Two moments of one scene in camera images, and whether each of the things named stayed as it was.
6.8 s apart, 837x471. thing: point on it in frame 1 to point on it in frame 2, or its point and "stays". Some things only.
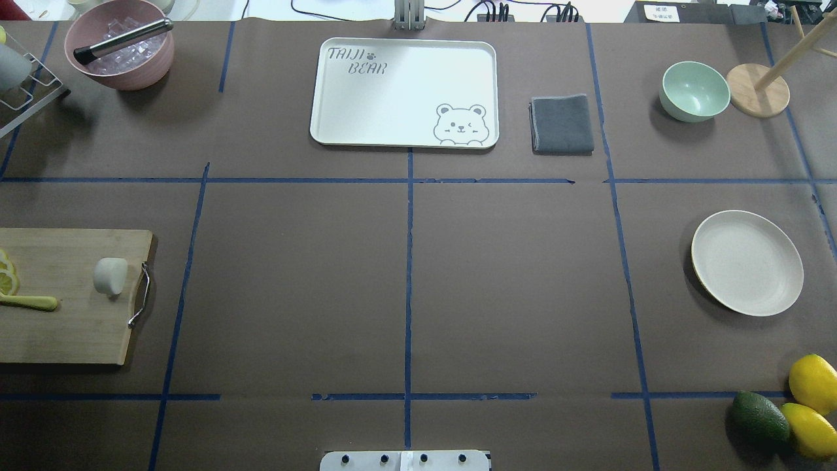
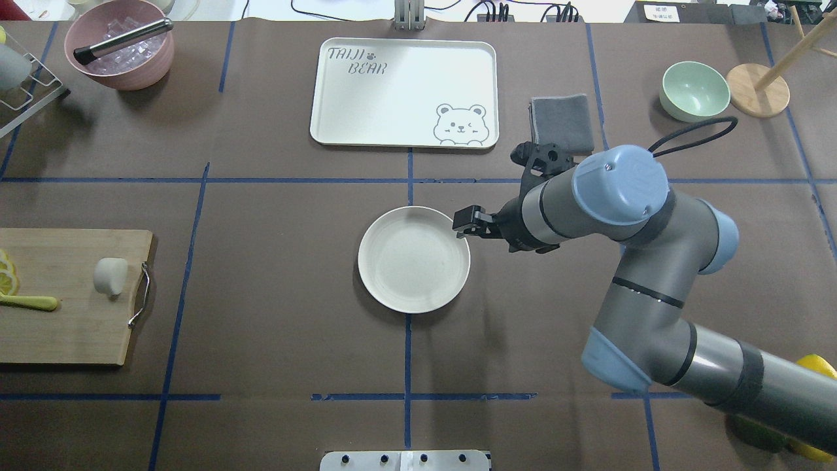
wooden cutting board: [87, 326] stays
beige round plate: [747, 261] to [411, 260]
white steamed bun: [110, 275] stays
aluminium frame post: [409, 16] stays
